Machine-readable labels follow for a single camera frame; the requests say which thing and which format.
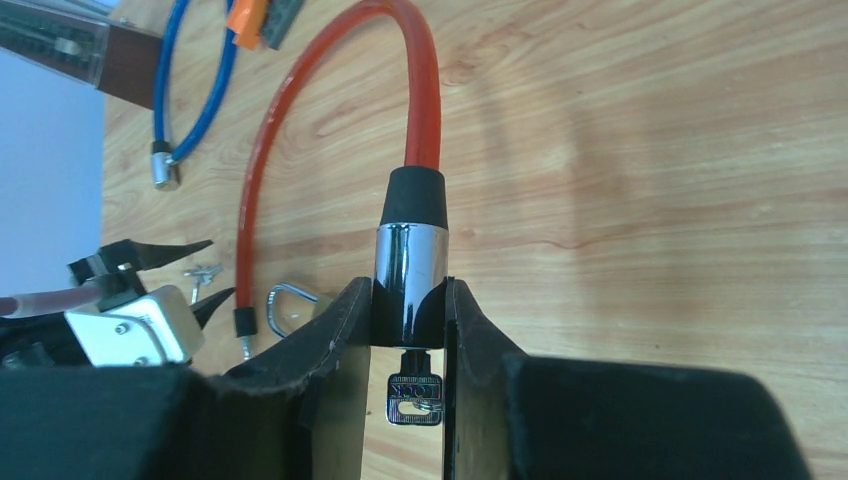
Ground blue cable lock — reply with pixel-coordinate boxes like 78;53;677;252
149;1;237;191

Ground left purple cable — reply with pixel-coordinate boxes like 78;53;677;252
0;286;111;318

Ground red lock silver keys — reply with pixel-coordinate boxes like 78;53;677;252
385;350;444;427

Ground small silver key bunch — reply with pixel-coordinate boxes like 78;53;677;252
183;264;223;304

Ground red cable lock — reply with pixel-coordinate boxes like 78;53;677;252
234;1;449;350

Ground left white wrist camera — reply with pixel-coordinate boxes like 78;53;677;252
65;285;204;367

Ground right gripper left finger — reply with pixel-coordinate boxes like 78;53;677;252
1;277;372;479

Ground brown wooden metronome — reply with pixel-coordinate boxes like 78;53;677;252
1;1;162;109

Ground brass padlock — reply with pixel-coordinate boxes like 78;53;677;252
266;283;333;338

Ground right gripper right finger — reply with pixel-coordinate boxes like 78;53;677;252
442;279;812;479

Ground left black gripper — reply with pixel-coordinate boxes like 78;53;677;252
1;239;235;369

